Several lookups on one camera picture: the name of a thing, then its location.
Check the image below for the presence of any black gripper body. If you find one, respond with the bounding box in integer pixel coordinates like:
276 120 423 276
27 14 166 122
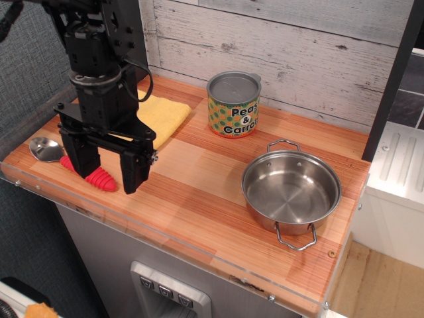
54 68 159 164

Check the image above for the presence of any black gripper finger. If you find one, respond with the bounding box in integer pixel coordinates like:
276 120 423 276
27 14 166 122
62 133 100 178
120 150 153 194

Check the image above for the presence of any peas and carrots toy can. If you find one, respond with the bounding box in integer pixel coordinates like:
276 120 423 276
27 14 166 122
207 71 262 138

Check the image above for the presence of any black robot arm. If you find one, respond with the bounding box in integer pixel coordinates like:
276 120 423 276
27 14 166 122
41 1 157 194

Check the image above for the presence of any stainless steel pot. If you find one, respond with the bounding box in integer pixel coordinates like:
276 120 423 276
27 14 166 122
240 140 342 252

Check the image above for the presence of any yellow folded cloth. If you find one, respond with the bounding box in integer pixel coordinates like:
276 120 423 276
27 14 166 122
109 89 193 150

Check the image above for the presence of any white toy sink unit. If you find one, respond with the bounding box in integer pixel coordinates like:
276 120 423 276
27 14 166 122
350 48 424 270

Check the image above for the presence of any spoon with red handle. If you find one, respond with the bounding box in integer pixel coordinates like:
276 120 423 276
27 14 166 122
29 137 117 191

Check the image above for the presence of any black braided cable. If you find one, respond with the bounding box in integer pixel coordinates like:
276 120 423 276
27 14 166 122
0 0 25 43

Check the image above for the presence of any dark vertical post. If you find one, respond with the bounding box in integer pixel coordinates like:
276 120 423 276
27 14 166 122
362 0 423 162

